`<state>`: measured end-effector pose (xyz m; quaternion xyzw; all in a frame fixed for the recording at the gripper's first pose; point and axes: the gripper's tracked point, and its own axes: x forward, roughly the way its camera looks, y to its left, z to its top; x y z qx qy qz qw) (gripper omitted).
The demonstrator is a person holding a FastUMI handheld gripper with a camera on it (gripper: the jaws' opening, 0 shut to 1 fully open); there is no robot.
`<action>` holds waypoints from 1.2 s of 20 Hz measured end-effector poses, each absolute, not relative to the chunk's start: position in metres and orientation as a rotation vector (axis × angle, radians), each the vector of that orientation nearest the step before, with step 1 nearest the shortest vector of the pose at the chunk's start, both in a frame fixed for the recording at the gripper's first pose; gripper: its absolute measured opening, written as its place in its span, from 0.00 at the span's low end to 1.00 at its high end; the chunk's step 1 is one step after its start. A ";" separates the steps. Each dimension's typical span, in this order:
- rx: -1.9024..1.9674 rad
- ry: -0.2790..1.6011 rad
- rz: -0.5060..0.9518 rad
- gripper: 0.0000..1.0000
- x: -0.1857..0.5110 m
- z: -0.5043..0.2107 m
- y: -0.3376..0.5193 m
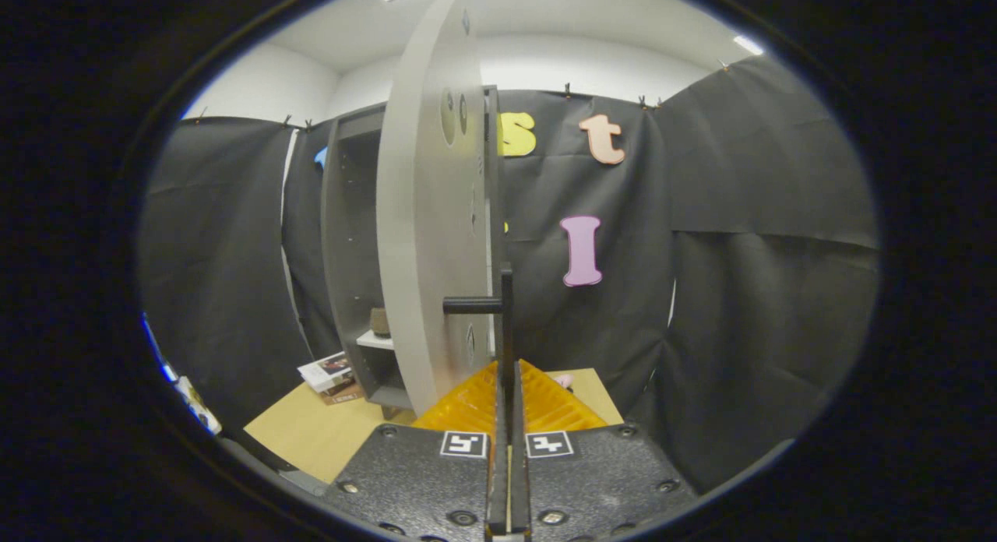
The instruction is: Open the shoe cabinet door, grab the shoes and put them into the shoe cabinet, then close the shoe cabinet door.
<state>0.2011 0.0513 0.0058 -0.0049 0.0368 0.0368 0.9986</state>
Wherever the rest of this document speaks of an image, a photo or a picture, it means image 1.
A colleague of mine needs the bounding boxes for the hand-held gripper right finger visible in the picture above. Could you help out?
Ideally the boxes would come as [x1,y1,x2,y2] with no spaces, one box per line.
[511,361,699,542]

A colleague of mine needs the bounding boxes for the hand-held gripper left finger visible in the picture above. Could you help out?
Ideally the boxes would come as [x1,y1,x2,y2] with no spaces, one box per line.
[323,361,512,542]

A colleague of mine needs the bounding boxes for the black door handle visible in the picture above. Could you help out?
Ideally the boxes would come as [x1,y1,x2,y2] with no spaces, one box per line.
[442,263,515,387]

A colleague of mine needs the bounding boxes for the grey shoe cabinet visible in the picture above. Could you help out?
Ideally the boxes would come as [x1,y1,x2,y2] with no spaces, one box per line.
[320,86,504,410]

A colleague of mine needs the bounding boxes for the white book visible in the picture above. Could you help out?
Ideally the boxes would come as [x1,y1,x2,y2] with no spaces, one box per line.
[297,352,355,393]

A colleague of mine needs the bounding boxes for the black backdrop cloth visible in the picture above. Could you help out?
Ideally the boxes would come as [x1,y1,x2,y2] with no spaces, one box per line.
[139,55,881,496]

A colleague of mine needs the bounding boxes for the blue picture box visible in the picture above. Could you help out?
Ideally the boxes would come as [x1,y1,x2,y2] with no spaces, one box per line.
[140,315,174,383]

